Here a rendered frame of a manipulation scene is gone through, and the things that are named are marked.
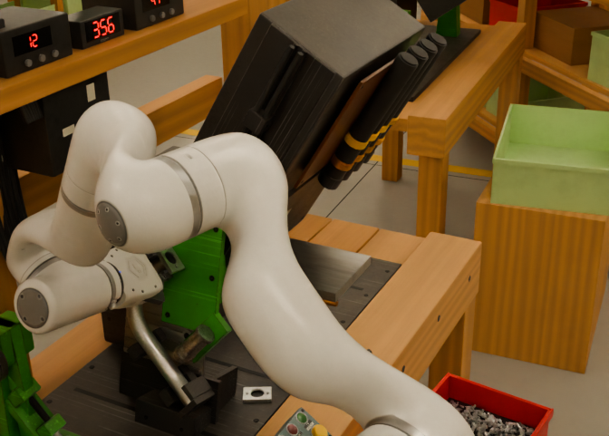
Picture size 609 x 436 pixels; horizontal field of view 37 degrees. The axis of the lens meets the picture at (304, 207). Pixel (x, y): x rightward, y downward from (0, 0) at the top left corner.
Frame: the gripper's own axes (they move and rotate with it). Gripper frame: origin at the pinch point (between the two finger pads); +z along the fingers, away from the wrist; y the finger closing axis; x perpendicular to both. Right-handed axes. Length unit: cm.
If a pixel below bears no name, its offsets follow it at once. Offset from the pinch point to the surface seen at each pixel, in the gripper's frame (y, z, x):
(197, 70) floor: 207, 460, 211
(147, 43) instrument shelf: 37.3, 12.3, -16.0
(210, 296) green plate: -9.6, 2.9, -3.6
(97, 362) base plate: -4.7, 10.4, 33.7
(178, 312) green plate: -8.3, 2.9, 4.0
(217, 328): -14.9, 2.6, -1.3
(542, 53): 36, 335, -22
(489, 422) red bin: -56, 28, -23
